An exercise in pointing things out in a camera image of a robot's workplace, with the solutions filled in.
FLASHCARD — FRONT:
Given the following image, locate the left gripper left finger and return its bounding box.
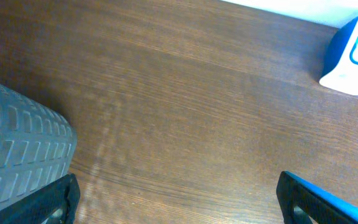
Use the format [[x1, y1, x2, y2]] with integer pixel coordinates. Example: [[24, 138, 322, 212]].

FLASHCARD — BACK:
[[0, 174, 80, 224]]

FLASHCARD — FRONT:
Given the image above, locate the grey plastic mesh basket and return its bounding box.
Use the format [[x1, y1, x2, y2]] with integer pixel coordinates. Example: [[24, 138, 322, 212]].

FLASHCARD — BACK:
[[0, 85, 77, 211]]

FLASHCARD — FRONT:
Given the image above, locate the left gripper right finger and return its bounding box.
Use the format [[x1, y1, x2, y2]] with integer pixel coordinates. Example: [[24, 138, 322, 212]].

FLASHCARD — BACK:
[[276, 171, 358, 224]]

